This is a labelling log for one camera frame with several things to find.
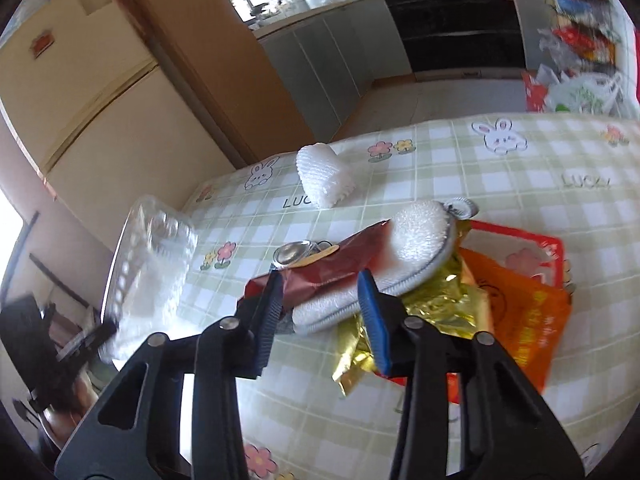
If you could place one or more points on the white foam fruit net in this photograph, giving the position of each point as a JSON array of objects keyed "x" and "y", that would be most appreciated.
[{"x": 322, "y": 175}]

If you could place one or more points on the orange plastic bag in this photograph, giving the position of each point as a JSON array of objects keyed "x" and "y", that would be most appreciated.
[{"x": 520, "y": 320}]

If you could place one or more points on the cream refrigerator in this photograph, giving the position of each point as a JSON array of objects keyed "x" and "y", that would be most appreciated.
[{"x": 100, "y": 110}]

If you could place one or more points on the crushed red can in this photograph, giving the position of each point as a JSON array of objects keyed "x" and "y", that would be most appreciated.
[{"x": 330, "y": 262}]

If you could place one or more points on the red fridge magnet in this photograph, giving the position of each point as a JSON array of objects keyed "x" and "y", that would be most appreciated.
[{"x": 42, "y": 45}]

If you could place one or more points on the grey lower kitchen cabinets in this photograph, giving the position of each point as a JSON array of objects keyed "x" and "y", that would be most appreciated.
[{"x": 325, "y": 50}]

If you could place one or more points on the black stove oven unit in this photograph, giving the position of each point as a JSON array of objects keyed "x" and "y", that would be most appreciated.
[{"x": 450, "y": 20}]

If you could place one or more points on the clear plastic bags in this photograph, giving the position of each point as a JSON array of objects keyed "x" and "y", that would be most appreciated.
[{"x": 557, "y": 47}]

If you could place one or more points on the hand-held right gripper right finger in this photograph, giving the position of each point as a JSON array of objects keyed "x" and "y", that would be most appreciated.
[{"x": 375, "y": 320}]

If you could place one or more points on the gold foil wrapper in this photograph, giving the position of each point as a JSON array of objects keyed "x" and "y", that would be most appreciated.
[{"x": 440, "y": 305}]

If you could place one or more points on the grey cabinet beside oven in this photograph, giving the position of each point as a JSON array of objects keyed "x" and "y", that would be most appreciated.
[{"x": 532, "y": 25}]

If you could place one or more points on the silver ridged cap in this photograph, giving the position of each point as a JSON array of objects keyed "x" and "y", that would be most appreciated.
[{"x": 462, "y": 208}]

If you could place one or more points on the red shopping bag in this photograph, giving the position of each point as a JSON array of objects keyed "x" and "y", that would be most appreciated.
[{"x": 534, "y": 91}]

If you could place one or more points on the white plastic bag green print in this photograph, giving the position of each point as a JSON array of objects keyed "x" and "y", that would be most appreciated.
[{"x": 585, "y": 92}]

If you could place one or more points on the clear plastic container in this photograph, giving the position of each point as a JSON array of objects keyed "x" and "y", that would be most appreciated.
[{"x": 150, "y": 270}]

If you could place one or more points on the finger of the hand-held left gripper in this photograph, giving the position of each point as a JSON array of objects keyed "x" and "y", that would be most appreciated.
[{"x": 95, "y": 336}]

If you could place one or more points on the green checked bunny tablecloth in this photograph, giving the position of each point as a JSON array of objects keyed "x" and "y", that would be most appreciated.
[{"x": 500, "y": 170}]

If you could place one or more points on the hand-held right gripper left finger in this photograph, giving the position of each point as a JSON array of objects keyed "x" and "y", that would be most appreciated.
[{"x": 270, "y": 312}]

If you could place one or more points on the red framed clear package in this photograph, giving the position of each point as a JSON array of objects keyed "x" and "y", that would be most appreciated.
[{"x": 505, "y": 232}]

